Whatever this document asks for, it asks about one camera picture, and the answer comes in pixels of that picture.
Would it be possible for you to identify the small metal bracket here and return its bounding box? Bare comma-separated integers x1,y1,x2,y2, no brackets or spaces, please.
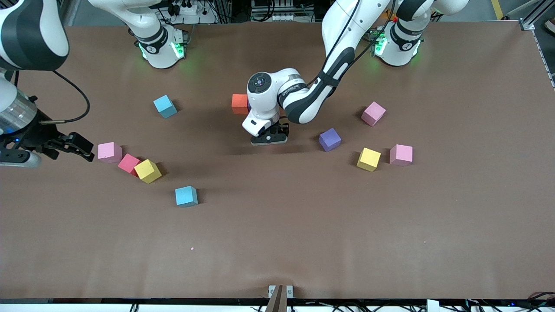
268,285,294,299

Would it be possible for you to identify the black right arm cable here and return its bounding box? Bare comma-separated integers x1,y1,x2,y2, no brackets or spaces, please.
52,69,91,125

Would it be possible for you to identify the orange foam block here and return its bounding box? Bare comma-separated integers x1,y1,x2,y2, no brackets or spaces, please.
231,94,248,115

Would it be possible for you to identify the cyan foam block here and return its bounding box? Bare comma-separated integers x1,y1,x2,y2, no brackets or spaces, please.
153,94,178,119
175,185,199,208

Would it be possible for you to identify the aluminium frame profile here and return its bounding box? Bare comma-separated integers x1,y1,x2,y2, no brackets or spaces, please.
518,0,555,32

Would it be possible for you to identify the yellow foam block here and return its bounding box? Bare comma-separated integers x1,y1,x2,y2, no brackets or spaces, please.
134,159,162,184
356,147,382,172

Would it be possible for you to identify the red foam block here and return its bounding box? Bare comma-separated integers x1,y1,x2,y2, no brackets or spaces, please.
117,153,141,177

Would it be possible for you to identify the lilac pink foam block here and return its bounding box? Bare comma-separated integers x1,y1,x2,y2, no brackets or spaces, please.
361,101,387,127

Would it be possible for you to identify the white power strip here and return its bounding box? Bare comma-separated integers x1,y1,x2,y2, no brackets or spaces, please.
167,0,217,25
251,0,313,22

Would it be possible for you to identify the purple foam block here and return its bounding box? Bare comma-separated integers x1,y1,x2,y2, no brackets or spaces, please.
319,128,342,152

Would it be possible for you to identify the brown upright pole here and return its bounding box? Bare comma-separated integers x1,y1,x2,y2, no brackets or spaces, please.
265,285,288,312

